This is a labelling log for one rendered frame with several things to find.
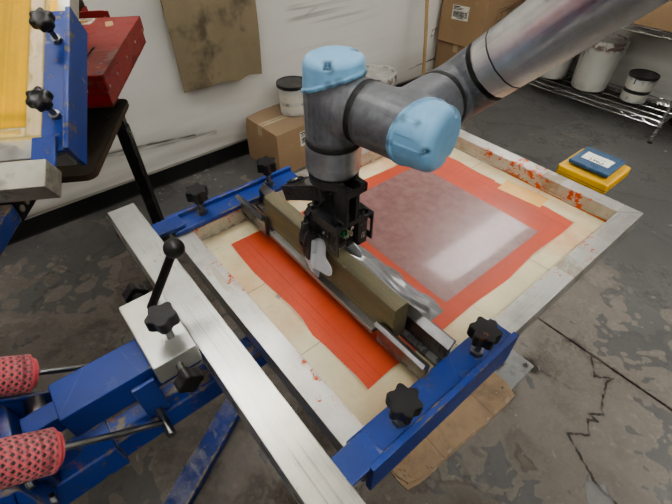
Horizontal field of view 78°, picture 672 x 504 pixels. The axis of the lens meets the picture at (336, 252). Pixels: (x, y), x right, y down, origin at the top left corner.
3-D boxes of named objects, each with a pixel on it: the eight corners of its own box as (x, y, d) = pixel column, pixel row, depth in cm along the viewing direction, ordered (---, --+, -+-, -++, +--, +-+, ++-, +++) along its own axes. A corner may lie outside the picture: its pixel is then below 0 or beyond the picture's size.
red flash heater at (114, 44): (23, 49, 155) (6, 14, 147) (150, 43, 160) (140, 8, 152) (-61, 125, 112) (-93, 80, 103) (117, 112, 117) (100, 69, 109)
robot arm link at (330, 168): (293, 139, 55) (340, 121, 59) (295, 168, 58) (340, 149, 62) (328, 162, 51) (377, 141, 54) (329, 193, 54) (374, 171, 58)
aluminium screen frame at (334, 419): (428, 127, 121) (430, 114, 118) (635, 227, 88) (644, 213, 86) (171, 242, 85) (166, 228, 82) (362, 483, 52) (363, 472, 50)
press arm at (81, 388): (184, 335, 64) (175, 315, 60) (202, 362, 60) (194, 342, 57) (64, 403, 56) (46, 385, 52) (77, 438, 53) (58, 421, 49)
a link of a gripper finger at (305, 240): (301, 263, 66) (307, 217, 61) (296, 257, 67) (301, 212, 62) (324, 254, 69) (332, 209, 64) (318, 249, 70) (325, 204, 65)
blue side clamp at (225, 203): (290, 190, 100) (288, 165, 95) (302, 199, 97) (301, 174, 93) (173, 243, 87) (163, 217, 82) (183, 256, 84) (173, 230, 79)
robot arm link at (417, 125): (486, 84, 45) (402, 60, 50) (431, 120, 39) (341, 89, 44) (469, 149, 50) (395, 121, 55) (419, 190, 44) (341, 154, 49)
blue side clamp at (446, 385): (480, 339, 69) (491, 314, 64) (506, 360, 67) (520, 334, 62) (344, 459, 56) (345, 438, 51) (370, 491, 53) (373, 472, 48)
